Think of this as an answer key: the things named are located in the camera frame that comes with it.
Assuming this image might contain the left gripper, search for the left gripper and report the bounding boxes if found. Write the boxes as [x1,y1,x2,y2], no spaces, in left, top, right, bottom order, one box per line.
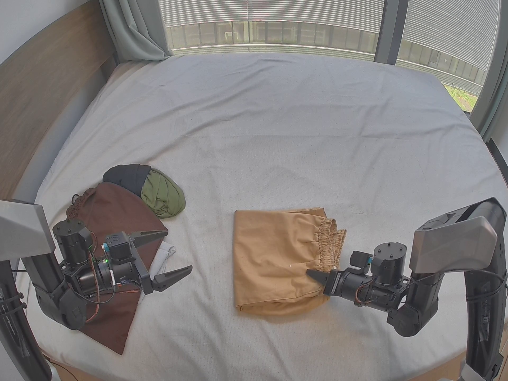
[112,230,194,296]

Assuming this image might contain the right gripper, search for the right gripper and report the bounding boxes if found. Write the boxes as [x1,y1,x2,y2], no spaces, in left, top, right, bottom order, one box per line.
[323,270,377,302]

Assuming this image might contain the tan shorts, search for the tan shorts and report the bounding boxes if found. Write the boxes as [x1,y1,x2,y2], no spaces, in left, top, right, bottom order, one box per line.
[233,207,348,317]

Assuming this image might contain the bed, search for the bed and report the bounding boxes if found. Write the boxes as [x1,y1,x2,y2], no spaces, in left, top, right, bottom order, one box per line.
[0,0,508,381]

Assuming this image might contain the white garment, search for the white garment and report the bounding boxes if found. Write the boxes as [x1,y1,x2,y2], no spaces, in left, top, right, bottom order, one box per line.
[137,241,176,305]

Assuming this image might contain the brown garment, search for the brown garment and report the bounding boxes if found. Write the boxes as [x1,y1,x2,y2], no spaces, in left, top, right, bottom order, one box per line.
[65,183,168,355]

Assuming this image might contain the green garment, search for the green garment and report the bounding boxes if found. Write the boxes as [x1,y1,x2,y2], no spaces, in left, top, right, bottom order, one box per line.
[141,168,187,219]

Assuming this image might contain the black garment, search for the black garment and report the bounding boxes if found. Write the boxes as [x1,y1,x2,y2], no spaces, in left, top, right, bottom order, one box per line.
[102,164,153,197]

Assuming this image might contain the grey-green curtain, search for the grey-green curtain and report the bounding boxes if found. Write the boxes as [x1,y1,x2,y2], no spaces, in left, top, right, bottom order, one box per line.
[94,0,174,63]

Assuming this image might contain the window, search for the window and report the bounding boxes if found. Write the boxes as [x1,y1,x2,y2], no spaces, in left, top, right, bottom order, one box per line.
[153,0,508,142]

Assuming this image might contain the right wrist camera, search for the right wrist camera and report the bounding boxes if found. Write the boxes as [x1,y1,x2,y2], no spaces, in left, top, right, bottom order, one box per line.
[349,251,373,273]

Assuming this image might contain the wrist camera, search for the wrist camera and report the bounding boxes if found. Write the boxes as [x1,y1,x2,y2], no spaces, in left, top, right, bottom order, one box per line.
[104,232,133,262]
[349,251,373,273]

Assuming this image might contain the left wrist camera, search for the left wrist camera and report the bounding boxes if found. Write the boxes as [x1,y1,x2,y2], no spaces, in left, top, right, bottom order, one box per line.
[104,232,133,262]

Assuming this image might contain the black cable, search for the black cable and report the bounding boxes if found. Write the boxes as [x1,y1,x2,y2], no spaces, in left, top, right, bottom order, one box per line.
[409,269,508,297]

